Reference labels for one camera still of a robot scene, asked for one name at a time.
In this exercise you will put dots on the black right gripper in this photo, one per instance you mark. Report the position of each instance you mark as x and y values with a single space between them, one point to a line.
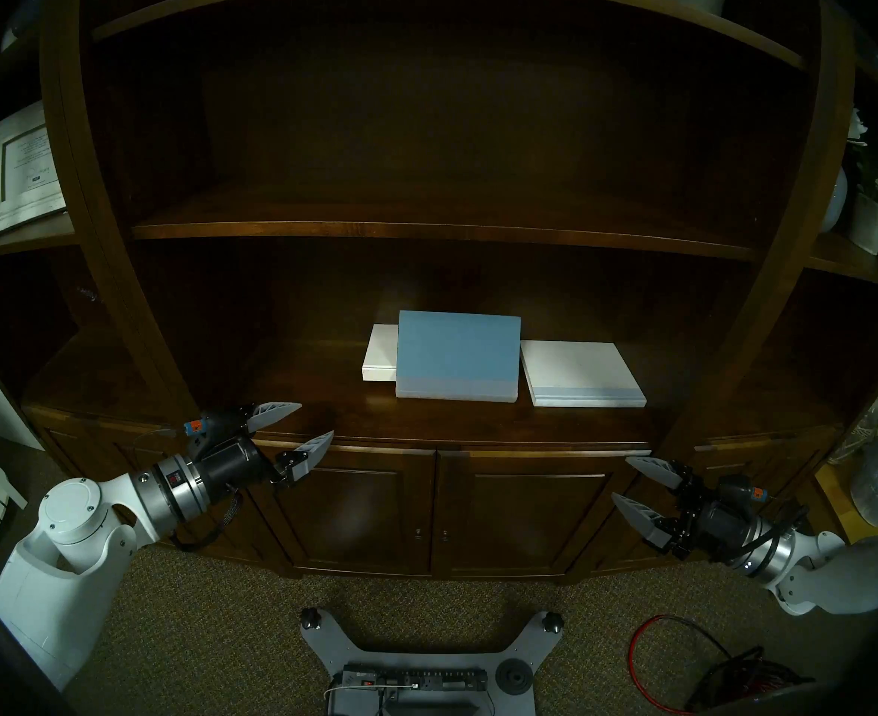
719 524

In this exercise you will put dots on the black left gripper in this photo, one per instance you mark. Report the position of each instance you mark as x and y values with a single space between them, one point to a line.
234 465

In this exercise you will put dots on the white book with round print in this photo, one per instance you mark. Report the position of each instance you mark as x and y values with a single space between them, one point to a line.
379 356

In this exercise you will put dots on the blue hardcover book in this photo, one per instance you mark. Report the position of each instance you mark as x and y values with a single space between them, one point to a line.
458 353

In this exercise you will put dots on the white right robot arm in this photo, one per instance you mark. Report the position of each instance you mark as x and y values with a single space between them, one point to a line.
849 573

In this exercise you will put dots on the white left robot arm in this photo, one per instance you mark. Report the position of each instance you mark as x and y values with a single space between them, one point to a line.
66 543

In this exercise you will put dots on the white book with blue stripe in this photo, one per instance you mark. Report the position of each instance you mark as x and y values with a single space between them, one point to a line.
577 368

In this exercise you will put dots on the black base knob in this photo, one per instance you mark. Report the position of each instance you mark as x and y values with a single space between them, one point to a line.
309 618
553 621

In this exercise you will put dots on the clear glass jar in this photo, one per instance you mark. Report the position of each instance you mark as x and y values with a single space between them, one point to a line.
868 424

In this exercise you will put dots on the black round base disc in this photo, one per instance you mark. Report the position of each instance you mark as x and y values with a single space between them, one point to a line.
515 677

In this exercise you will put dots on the grey electronics box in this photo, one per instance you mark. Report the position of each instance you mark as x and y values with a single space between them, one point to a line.
416 688

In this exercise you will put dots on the dark wooden bookshelf cabinet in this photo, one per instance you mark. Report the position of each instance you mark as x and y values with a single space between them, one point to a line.
439 162

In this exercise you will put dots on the white round vase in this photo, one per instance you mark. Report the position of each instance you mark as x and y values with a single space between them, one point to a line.
834 200

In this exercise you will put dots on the white framed certificate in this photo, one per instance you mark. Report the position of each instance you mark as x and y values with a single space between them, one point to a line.
25 170

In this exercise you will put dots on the white orchid flower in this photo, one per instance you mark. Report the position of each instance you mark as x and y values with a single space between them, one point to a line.
857 125

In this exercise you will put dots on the right wrist camera orange tag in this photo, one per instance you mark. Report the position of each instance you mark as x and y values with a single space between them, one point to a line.
741 489

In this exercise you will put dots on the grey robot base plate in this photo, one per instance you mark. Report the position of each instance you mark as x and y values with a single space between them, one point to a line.
334 644

